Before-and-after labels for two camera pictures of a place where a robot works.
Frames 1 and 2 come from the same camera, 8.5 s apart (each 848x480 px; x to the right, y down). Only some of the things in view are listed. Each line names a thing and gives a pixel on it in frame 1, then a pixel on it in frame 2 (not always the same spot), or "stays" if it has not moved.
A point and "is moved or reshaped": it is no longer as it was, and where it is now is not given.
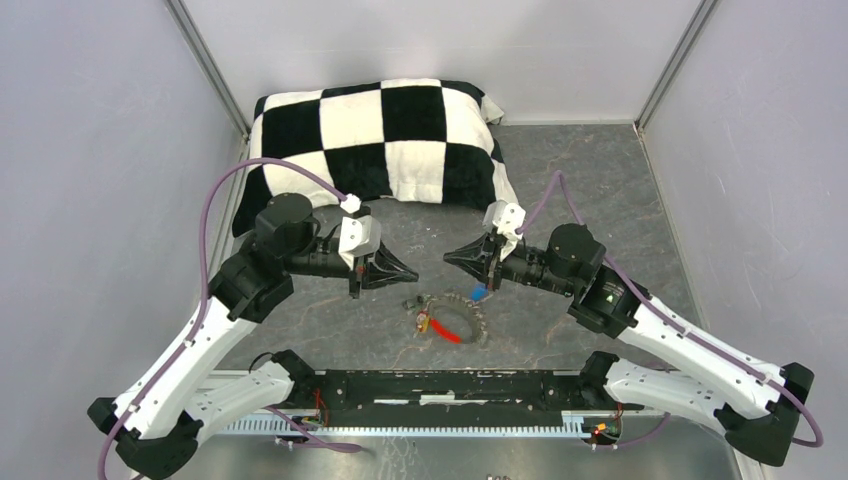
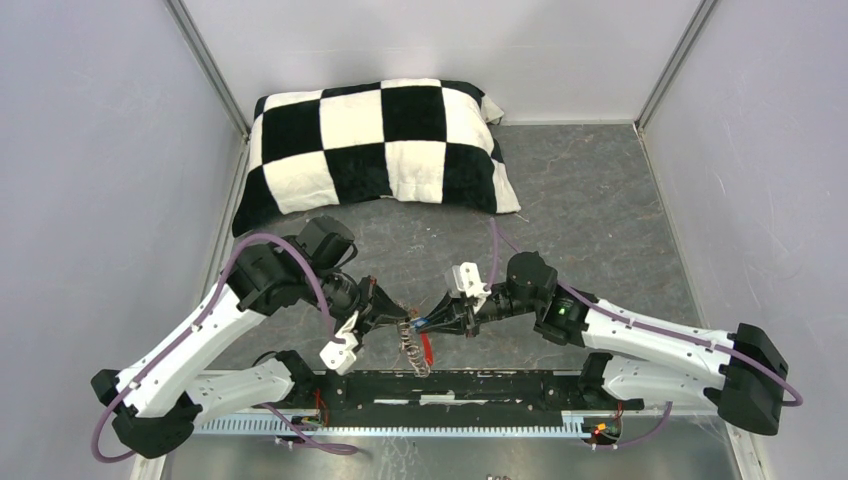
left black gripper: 379,270 → 374,300
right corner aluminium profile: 705,9 stays
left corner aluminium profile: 210,66 stays
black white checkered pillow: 384,141 stays
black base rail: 313,391 stays
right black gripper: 484,256 → 453,324
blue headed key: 479,291 is moved or reshaped
